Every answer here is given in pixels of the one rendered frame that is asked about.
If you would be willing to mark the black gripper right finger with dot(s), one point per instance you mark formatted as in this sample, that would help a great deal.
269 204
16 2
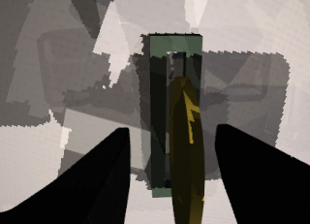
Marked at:
264 184

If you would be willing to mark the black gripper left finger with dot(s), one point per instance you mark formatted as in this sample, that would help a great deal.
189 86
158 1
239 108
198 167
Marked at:
93 191

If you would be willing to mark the gold coin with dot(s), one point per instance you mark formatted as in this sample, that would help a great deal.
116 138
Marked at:
187 177

